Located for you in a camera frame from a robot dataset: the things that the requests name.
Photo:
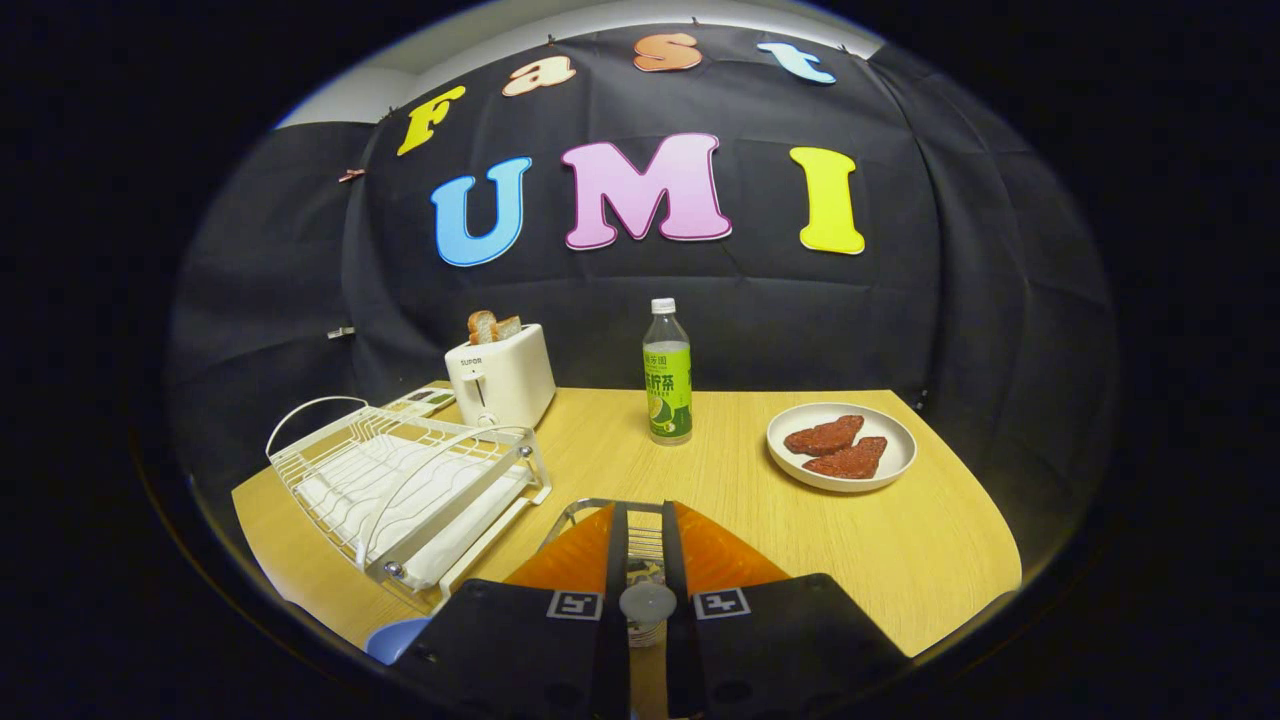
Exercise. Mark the white plate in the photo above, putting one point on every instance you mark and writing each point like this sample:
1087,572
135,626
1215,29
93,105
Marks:
800,470

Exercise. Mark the red meat slice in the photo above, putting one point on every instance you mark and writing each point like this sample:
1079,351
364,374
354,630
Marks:
825,436
848,460

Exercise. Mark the green label drink bottle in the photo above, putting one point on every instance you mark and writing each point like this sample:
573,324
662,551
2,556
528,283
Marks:
668,390

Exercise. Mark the toast slice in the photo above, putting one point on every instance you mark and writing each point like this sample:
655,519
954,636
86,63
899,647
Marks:
482,327
509,327

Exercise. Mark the white divided condiment tray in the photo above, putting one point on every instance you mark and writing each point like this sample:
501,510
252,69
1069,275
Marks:
425,400

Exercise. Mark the white toaster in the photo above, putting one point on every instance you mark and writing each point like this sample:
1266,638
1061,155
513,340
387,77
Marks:
510,380

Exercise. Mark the black backdrop cloth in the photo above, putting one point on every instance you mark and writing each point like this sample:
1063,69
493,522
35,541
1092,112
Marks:
650,290

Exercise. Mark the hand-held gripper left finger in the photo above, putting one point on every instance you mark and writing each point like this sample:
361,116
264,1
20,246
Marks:
617,550

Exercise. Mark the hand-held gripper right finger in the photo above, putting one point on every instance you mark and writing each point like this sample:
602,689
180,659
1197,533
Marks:
673,555

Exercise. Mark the metal spoon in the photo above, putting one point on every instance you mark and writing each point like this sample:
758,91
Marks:
647,603

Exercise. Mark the blue plate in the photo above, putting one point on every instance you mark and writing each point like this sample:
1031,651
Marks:
395,640

